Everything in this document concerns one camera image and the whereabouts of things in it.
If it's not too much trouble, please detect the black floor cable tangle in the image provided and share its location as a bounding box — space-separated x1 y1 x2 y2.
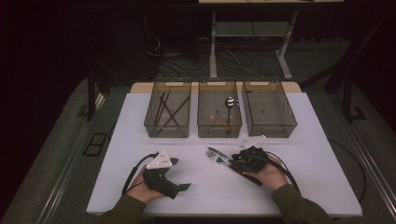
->
146 34 219 78

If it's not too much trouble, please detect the white floor cable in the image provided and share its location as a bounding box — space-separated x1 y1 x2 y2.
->
223 49 269 79

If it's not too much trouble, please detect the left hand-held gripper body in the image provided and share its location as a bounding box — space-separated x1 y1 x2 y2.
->
142 149 184 201

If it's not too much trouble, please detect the white metal desk frame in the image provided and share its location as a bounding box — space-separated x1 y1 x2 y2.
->
198 0 346 80

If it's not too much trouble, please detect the metal floor rail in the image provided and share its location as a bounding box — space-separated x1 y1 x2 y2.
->
38 92 106 224
337 119 396 216

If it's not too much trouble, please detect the smoky translucent plastic bin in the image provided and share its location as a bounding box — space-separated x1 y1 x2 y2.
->
196 79 243 139
143 79 192 139
241 79 298 139

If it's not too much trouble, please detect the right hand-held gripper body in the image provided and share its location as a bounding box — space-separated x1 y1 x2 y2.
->
237 133 271 174

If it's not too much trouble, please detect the black metal stand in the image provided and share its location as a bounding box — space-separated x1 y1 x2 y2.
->
299 8 396 124
86 66 112 122

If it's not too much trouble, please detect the brown wooden chopstick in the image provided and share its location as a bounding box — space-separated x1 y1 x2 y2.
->
163 95 191 128
158 90 172 126

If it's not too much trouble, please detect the metal spoon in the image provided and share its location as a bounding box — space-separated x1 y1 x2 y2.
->
224 95 240 125

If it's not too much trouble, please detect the person's left hand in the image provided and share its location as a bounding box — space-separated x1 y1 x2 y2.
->
125 173 166 204

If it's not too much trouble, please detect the wooden-handled fork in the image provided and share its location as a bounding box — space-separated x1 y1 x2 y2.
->
205 149 263 187

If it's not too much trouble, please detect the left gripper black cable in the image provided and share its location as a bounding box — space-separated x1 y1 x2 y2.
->
121 151 160 196

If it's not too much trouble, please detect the translucent amber plastic spoon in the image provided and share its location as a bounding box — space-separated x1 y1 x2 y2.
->
207 114 231 128

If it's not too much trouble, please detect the person's right hand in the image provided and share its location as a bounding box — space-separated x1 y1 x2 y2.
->
243 155 290 191

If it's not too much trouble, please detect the thin black floor cable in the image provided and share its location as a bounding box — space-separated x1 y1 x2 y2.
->
328 138 368 203

